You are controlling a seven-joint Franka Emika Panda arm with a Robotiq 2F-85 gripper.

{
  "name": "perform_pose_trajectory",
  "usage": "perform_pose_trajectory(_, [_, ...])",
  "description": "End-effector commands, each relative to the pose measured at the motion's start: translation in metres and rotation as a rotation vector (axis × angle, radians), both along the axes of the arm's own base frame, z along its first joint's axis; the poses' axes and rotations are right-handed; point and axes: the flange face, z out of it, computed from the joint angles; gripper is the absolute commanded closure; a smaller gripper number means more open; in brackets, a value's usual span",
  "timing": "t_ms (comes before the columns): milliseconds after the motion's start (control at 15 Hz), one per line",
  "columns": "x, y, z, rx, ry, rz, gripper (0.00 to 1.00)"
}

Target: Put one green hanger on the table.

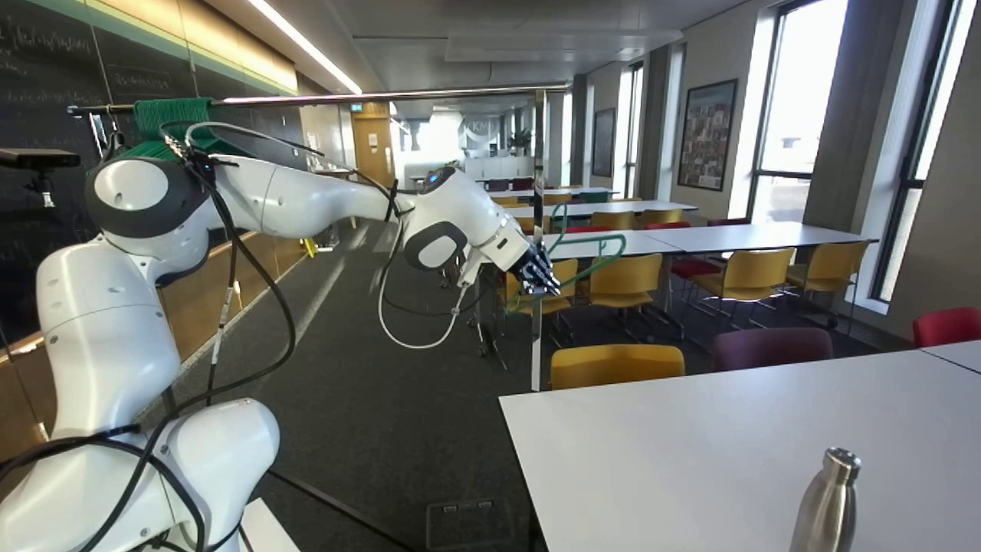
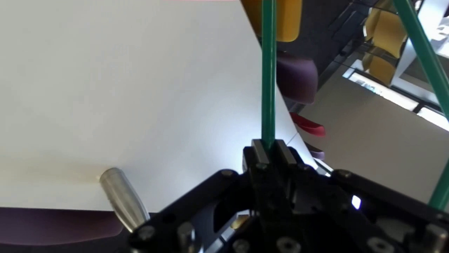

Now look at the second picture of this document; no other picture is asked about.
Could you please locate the yellow chair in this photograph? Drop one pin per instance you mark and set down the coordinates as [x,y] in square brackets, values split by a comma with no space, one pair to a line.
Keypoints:
[285,19]
[379,69]
[386,29]

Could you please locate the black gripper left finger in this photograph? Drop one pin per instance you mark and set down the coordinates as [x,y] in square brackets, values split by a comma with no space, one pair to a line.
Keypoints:
[196,211]

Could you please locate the purple chair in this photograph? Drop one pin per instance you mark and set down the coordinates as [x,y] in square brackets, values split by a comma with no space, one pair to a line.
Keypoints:
[296,78]
[50,227]

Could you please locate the white work table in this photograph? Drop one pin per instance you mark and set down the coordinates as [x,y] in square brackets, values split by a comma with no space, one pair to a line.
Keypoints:
[116,93]

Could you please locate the stainless steel water bottle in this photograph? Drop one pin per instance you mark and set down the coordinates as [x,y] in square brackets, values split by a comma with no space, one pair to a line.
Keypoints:
[120,197]

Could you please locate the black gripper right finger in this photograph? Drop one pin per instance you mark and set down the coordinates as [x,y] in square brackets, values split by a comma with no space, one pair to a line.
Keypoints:
[337,215]

